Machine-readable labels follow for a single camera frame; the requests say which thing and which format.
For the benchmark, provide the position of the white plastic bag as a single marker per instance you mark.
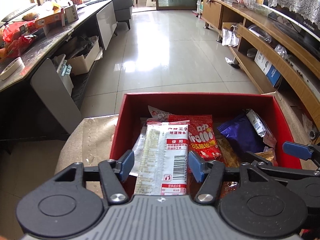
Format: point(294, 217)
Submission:
point(230, 37)

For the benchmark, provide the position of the dark long coffee table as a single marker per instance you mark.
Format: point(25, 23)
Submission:
point(50, 42)

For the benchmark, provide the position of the red plastic bag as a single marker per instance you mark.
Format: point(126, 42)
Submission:
point(17, 35)

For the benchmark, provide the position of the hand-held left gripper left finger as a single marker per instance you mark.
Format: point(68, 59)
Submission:
point(127, 165)

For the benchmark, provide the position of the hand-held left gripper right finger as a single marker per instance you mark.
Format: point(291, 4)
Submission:
point(196, 166)

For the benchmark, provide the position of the small grey box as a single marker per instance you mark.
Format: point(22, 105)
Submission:
point(71, 15)

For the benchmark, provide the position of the white red snack packet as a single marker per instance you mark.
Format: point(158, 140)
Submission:
point(162, 155)

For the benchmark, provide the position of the red candy packet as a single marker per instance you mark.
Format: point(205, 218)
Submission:
point(202, 135)

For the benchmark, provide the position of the yellow snack packet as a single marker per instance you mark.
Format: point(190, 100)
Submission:
point(266, 153)

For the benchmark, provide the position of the white ashtray dish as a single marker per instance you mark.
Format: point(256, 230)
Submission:
point(12, 67)

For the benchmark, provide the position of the wooden television cabinet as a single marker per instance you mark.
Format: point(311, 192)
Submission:
point(262, 30)

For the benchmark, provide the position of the grey snack packet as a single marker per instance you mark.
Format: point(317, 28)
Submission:
point(140, 152)

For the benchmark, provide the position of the grey sofa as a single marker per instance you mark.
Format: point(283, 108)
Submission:
point(122, 7)

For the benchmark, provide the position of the flat orange box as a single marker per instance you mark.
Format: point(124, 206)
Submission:
point(48, 20)

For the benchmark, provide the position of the orange snack packet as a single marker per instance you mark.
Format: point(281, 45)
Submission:
point(228, 152)

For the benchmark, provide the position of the television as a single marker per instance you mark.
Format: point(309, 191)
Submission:
point(292, 22)

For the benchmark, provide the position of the white storage box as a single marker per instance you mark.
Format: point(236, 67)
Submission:
point(63, 77)

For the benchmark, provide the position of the blue white box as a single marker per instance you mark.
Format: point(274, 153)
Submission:
point(268, 67)

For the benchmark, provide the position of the white packet with red logo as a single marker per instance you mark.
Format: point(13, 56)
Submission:
point(157, 113)

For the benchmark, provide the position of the purple snack packet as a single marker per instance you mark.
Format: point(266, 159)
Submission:
point(240, 135)

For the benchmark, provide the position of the red cardboard box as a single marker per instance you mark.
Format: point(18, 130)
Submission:
point(200, 102)

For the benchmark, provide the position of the open cardboard box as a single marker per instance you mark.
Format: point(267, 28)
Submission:
point(83, 61)

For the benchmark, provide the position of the crumpled wrapper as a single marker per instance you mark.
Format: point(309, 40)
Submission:
point(232, 62)

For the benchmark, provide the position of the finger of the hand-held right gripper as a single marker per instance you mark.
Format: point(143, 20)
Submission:
point(265, 161)
point(296, 150)

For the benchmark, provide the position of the beige floral tablecloth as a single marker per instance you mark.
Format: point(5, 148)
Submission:
point(82, 150)

